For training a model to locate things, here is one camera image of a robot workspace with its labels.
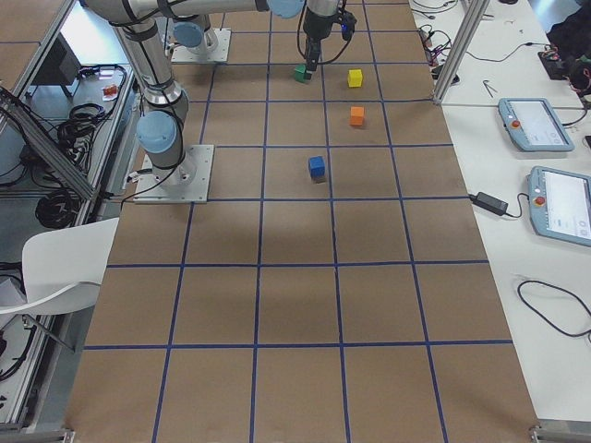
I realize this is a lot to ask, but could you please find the orange wooden block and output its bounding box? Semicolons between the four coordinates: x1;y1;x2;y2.
349;106;365;127

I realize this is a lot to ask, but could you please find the allen key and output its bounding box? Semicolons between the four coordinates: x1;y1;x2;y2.
482;79;496;98

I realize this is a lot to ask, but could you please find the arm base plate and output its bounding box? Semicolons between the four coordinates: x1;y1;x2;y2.
171;23;231;65
133;145;214;204

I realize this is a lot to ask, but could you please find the near teach pendant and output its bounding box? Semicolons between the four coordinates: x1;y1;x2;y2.
527;166;590;246

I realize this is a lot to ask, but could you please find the green wooden block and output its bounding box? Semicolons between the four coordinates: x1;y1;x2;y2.
294;64;311;83

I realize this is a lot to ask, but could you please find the black cable on desk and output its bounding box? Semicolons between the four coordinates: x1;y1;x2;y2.
516;278;591;345

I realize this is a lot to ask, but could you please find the black power adapter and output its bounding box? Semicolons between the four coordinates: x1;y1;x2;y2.
469;192;508;216

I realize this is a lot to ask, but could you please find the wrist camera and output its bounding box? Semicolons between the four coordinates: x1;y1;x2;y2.
339;10;356;42

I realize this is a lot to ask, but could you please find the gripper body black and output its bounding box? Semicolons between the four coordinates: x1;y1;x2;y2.
303;0;339;41

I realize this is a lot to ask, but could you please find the white chair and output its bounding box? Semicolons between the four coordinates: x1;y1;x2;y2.
1;218;119;316

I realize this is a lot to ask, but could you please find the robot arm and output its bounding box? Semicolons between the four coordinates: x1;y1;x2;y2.
110;18;196;186
87;1;356;79

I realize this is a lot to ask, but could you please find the far teach pendant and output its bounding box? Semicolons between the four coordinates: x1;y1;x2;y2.
498;98;574;152

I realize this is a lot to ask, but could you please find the teach pendant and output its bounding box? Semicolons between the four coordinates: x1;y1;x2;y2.
498;98;574;152
527;166;590;246

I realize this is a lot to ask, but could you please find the aluminium frame post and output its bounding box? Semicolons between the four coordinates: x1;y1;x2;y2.
432;0;489;105

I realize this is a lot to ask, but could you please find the red snack packet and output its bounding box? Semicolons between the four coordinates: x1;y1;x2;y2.
103;84;118;101

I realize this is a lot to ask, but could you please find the yellow wooden block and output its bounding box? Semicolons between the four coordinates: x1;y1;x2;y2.
347;69;364;89

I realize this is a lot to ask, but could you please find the blue wooden block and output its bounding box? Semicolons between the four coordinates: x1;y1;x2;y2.
308;156;326;181

